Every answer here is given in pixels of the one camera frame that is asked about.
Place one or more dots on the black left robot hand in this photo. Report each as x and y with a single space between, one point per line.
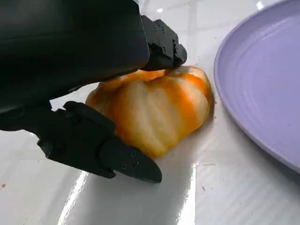
65 47

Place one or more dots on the orange and white bread roll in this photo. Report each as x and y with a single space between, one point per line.
159 110

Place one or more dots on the lilac plate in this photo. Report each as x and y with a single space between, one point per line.
264 75

